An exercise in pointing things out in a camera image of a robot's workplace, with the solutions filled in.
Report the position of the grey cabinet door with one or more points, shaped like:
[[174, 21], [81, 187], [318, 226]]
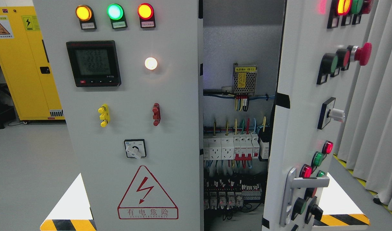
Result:
[[314, 66], [172, 147]]

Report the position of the white socket breaker row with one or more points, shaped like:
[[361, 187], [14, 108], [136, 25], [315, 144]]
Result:
[[231, 147]]

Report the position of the metal mesh power supply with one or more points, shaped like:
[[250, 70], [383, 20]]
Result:
[[244, 78]]

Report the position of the white indicator light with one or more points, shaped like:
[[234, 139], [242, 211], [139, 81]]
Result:
[[151, 63]]

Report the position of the lower relay terminal row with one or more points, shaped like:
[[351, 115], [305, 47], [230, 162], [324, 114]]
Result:
[[220, 196]]

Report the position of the red electric danger sticker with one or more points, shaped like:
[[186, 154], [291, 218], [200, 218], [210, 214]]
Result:
[[145, 198]]

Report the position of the black digital power meter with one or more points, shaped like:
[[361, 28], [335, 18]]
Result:
[[94, 63]]

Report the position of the red indicator light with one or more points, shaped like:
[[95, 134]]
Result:
[[146, 16]]

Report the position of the green indicator light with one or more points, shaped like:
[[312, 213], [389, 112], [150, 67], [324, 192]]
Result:
[[117, 17]]

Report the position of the orange indicator light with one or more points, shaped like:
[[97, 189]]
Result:
[[86, 17]]

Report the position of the red mushroom emergency button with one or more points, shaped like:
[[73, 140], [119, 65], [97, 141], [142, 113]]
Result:
[[360, 54]]

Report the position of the grey curtain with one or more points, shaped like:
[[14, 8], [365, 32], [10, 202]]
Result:
[[366, 145]]

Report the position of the yellow safety cabinet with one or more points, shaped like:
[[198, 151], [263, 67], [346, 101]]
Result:
[[25, 65]]

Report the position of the red terminal post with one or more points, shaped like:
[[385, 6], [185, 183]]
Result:
[[156, 114]]

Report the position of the left door rotary selector switch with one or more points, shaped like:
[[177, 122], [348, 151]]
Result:
[[135, 148]]

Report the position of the yellow terminal post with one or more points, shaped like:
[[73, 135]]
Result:
[[104, 115]]

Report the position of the silver door handle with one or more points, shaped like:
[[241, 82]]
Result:
[[293, 204]]

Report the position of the right door white selector switch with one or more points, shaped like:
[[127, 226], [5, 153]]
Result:
[[328, 112]]

